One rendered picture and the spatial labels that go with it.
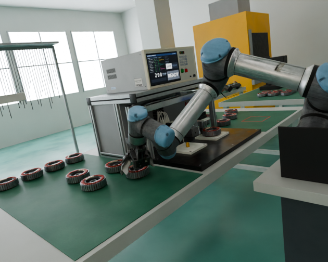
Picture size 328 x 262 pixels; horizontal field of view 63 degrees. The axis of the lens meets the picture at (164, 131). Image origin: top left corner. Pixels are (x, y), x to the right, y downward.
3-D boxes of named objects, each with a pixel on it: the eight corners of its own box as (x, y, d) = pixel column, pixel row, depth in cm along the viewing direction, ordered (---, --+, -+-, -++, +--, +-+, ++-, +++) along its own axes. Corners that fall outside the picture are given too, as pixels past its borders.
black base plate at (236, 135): (261, 132, 161) (261, 128, 161) (201, 171, 117) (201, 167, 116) (197, 130, 193) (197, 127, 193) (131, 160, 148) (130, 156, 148)
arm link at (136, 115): (139, 119, 95) (122, 110, 99) (139, 142, 102) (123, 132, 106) (153, 109, 100) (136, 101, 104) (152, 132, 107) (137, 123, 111)
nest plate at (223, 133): (229, 133, 162) (229, 131, 162) (216, 140, 152) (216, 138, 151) (208, 132, 172) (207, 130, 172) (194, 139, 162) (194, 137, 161)
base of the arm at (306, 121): (338, 156, 97) (342, 133, 101) (333, 135, 87) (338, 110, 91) (293, 152, 107) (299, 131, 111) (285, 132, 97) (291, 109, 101)
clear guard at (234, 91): (246, 91, 159) (246, 81, 158) (226, 98, 142) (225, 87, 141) (201, 94, 181) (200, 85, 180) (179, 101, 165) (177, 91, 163)
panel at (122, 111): (198, 126, 193) (192, 85, 187) (129, 157, 147) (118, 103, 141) (197, 126, 194) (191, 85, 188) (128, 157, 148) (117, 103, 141)
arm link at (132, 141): (125, 128, 108) (144, 124, 111) (126, 137, 111) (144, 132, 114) (131, 140, 103) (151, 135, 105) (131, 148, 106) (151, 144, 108)
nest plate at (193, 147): (207, 145, 145) (207, 143, 145) (191, 154, 135) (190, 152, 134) (185, 143, 155) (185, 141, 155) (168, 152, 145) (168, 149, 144)
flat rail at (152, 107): (211, 92, 176) (210, 88, 176) (143, 113, 133) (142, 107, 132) (209, 92, 177) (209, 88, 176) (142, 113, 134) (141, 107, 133)
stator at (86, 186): (111, 184, 118) (110, 176, 118) (88, 194, 111) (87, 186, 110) (99, 179, 127) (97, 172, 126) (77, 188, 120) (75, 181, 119)
